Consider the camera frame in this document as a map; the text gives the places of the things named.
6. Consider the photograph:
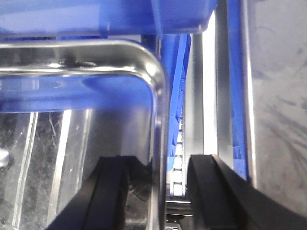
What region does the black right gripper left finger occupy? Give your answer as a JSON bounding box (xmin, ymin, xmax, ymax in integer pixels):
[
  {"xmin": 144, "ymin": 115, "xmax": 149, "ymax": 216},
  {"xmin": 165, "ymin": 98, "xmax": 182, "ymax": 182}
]
[{"xmin": 47, "ymin": 156, "xmax": 144, "ymax": 230}]

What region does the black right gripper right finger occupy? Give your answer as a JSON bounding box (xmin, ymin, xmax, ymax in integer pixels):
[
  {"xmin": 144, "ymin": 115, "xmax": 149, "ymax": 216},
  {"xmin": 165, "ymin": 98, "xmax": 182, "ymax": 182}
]
[{"xmin": 187, "ymin": 155, "xmax": 307, "ymax": 230}]

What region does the silver metal tray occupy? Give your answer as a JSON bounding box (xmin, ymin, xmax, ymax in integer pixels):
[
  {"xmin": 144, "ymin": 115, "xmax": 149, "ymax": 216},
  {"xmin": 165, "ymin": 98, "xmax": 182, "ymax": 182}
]
[{"xmin": 0, "ymin": 40, "xmax": 169, "ymax": 230}]

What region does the left white roller track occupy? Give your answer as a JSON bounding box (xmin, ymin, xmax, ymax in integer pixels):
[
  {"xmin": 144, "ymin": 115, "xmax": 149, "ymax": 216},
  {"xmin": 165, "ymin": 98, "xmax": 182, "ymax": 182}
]
[{"xmin": 170, "ymin": 112, "xmax": 186, "ymax": 197}]

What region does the lower blue bin left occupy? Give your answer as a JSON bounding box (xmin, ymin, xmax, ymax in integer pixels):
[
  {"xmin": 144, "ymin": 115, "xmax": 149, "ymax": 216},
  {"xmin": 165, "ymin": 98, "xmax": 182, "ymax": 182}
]
[{"xmin": 161, "ymin": 34, "xmax": 191, "ymax": 171}]

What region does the large blue bin left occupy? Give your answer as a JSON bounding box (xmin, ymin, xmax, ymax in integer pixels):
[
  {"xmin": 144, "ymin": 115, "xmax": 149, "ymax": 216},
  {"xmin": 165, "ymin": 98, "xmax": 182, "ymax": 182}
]
[{"xmin": 0, "ymin": 0, "xmax": 218, "ymax": 38}]

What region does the steel lane divider rail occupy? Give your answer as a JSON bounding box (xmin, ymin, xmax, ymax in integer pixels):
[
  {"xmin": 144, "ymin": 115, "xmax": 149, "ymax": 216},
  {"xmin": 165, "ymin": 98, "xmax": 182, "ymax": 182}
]
[{"xmin": 214, "ymin": 0, "xmax": 307, "ymax": 216}]

